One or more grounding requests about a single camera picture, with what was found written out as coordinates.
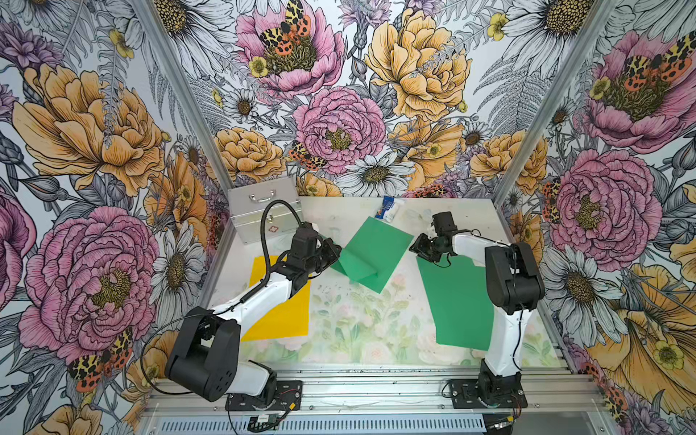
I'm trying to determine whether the yellow paper sheet under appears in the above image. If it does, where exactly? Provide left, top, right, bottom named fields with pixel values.
left=241, top=283, right=311, bottom=343

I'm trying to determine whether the large green paper sheet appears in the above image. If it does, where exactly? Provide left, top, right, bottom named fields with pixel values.
left=417, top=257, right=494, bottom=352

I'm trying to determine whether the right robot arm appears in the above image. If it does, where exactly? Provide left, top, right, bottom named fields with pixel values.
left=410, top=231, right=545, bottom=410

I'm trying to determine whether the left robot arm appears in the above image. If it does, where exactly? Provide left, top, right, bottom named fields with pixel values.
left=165, top=223, right=342, bottom=407

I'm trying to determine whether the blue white snack packet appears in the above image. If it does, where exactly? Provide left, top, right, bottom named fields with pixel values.
left=374, top=197, right=404, bottom=223

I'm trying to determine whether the silver metal case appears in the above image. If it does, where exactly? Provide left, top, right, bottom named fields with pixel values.
left=228, top=177, right=303, bottom=245

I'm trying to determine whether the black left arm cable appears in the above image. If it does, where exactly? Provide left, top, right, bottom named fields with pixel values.
left=238, top=198, right=303, bottom=306

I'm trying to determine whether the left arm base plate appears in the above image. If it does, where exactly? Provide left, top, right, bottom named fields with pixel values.
left=225, top=380, right=304, bottom=413

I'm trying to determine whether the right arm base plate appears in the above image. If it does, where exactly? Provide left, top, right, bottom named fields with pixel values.
left=446, top=377, right=529, bottom=410

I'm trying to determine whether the aluminium rail frame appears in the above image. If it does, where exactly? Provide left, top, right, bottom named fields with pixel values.
left=142, top=347, right=607, bottom=417

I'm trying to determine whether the aluminium corner post left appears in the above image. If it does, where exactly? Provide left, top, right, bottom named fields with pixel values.
left=133, top=1, right=234, bottom=191

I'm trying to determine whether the aluminium corner post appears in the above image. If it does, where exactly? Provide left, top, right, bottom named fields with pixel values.
left=493, top=0, right=617, bottom=208
left=133, top=1, right=234, bottom=191

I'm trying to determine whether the aluminium corner post right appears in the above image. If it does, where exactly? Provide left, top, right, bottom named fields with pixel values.
left=493, top=0, right=617, bottom=208

